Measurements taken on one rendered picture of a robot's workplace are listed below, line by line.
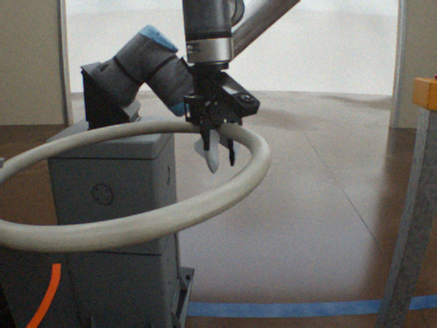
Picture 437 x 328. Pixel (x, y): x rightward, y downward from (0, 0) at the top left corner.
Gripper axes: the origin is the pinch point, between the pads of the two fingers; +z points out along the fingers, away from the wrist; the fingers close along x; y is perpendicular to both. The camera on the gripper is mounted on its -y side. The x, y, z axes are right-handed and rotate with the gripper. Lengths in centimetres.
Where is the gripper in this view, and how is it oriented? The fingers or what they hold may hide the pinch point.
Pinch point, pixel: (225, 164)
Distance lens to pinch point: 74.6
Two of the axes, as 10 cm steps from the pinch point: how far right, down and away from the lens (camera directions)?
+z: 0.7, 9.5, 3.2
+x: -7.3, 2.7, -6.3
